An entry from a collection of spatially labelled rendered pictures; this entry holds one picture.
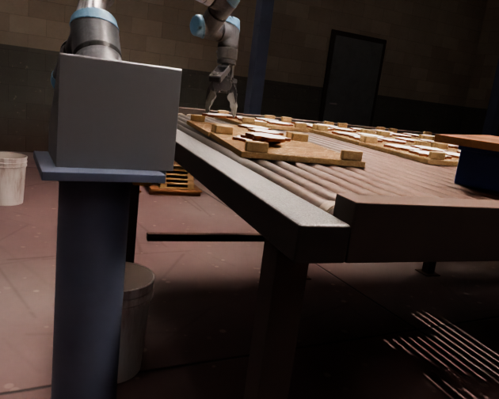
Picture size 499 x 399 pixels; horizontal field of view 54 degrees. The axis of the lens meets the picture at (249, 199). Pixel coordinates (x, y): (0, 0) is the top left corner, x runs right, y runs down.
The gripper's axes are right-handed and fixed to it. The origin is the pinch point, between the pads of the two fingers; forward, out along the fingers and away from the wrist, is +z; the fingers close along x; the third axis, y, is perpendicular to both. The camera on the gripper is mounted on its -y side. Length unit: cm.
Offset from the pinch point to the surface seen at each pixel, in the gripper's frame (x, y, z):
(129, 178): -3, -78, 17
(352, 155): -51, -46, 8
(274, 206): -41, -105, 14
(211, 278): 20, 84, 93
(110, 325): 3, -72, 56
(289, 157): -35, -54, 10
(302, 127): -25, 56, 1
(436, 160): -78, -8, 8
